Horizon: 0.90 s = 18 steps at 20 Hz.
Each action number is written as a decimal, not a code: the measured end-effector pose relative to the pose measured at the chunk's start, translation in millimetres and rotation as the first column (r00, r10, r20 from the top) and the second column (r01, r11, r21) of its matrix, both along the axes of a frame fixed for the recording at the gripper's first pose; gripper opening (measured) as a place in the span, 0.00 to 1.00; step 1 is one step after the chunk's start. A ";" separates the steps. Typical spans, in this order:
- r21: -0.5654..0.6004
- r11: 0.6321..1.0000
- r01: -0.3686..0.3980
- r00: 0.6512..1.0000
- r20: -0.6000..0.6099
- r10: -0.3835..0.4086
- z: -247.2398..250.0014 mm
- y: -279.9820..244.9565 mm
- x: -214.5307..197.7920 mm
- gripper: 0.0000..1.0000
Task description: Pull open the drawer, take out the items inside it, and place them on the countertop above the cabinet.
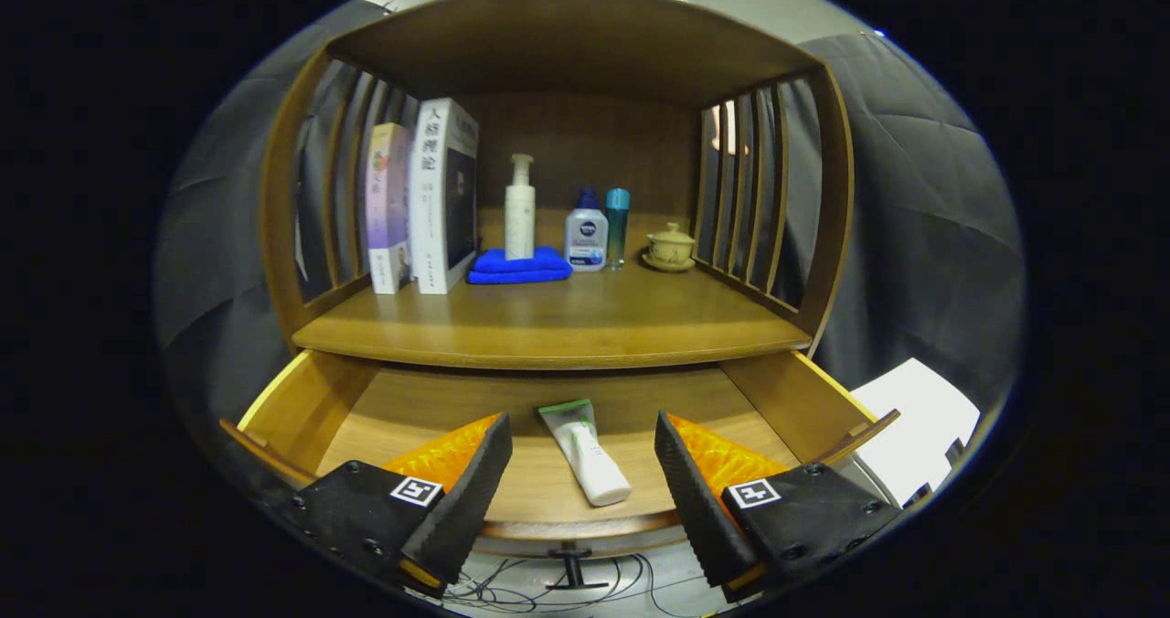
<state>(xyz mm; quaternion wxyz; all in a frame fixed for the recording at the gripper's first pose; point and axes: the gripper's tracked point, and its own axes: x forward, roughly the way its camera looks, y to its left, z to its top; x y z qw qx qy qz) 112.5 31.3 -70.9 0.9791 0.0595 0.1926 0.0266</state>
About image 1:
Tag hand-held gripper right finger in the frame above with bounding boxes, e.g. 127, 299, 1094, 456
654, 410, 904, 603

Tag wooden cabinet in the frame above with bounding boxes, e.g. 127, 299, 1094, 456
261, 0, 856, 372

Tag thick white book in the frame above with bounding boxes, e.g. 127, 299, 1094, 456
408, 97, 480, 295

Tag purple book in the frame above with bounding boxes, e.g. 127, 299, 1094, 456
367, 123, 411, 295

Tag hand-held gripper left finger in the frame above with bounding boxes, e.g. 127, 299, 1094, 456
274, 412, 514, 599

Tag wooden countertop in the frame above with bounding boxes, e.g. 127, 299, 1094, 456
292, 261, 813, 370

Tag floor cables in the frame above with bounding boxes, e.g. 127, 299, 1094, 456
448, 554, 714, 617

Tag beige lidded tea cup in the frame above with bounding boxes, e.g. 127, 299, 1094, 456
647, 222, 697, 265

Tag white green tube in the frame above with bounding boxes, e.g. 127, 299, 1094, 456
537, 400, 633, 507

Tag blue folded towel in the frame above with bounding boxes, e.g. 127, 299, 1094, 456
467, 247, 574, 285

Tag wooden drawer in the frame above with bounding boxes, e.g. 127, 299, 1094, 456
219, 350, 901, 559

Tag clear bottle teal cap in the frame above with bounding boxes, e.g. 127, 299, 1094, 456
605, 188, 632, 272

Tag white bottle blue pump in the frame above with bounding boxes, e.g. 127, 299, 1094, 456
564, 188, 610, 273

